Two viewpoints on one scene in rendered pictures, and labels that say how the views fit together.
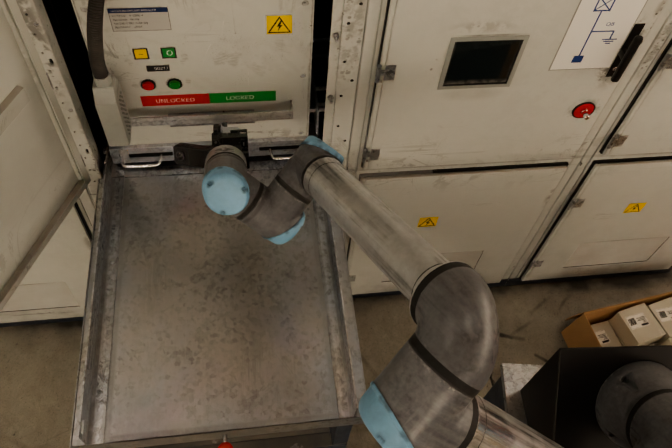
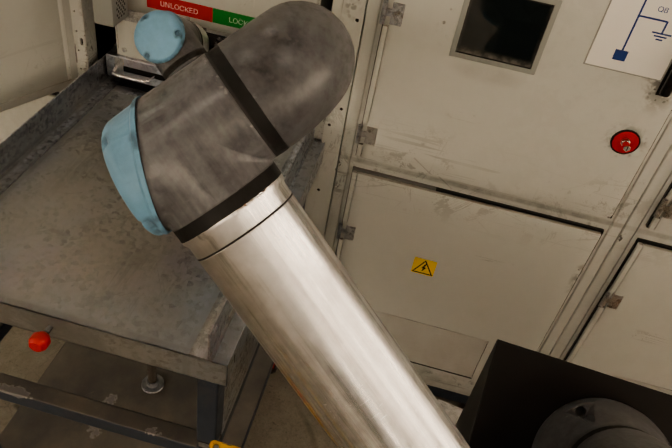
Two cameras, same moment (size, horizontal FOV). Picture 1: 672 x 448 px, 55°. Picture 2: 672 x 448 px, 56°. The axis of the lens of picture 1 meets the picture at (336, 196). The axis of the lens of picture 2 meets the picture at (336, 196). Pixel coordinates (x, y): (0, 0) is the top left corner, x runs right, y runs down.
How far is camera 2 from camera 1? 0.69 m
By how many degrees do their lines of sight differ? 20
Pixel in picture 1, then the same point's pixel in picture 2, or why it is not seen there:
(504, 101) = (527, 98)
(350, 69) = (356, 3)
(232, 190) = (164, 31)
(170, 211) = not seen: hidden behind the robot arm
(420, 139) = (424, 128)
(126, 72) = not seen: outside the picture
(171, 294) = (86, 183)
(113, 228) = (70, 118)
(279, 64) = not seen: outside the picture
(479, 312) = (310, 25)
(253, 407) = (97, 307)
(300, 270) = not seen: hidden behind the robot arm
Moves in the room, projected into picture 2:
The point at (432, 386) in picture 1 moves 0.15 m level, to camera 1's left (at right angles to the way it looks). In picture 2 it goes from (199, 80) to (61, 27)
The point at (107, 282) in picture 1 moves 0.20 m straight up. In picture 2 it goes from (31, 153) to (15, 69)
